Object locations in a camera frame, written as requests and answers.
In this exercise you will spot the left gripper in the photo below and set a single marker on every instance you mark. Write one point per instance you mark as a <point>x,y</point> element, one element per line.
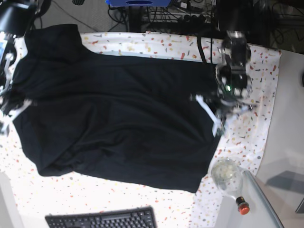
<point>223,108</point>

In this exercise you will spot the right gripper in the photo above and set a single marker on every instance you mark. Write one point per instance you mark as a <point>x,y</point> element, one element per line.
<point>11,99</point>

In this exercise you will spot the black computer keyboard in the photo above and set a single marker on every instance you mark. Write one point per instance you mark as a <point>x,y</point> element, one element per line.
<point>128,218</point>

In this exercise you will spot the black wire rack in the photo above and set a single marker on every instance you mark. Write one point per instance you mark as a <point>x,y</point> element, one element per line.
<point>162,14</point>

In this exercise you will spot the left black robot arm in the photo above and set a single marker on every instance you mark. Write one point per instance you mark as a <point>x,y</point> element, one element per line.
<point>236,18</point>

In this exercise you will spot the blue box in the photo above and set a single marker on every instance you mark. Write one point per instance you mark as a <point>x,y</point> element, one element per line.
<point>138,3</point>

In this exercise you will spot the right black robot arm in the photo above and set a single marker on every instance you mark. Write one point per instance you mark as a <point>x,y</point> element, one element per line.
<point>16,19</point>

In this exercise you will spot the clear bottle orange cap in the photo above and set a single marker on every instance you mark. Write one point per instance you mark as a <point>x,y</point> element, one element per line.
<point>228,178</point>

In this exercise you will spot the black power strip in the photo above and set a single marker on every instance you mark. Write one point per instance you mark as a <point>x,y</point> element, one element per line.
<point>194,18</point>

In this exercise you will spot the black t-shirt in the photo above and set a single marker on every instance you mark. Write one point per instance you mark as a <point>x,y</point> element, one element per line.
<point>127,119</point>

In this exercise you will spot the terrazzo pattern tablecloth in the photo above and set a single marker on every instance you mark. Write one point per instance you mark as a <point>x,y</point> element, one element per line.
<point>32,196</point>

